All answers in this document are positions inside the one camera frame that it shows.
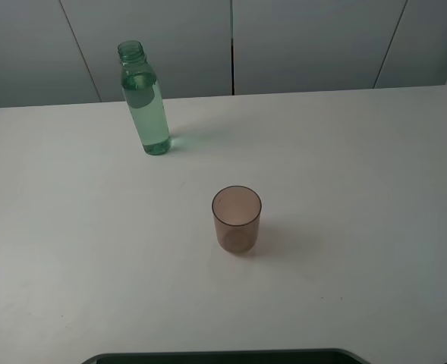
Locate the green transparent plastic water bottle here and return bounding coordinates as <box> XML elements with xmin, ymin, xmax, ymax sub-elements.
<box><xmin>118</xmin><ymin>40</ymin><xmax>171</xmax><ymax>155</ymax></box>

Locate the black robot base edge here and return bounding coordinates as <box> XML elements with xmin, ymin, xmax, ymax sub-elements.
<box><xmin>85</xmin><ymin>349</ymin><xmax>366</xmax><ymax>363</ymax></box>

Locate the pink translucent plastic cup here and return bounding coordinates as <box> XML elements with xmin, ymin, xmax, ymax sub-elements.
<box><xmin>211</xmin><ymin>185</ymin><xmax>263</xmax><ymax>254</ymax></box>

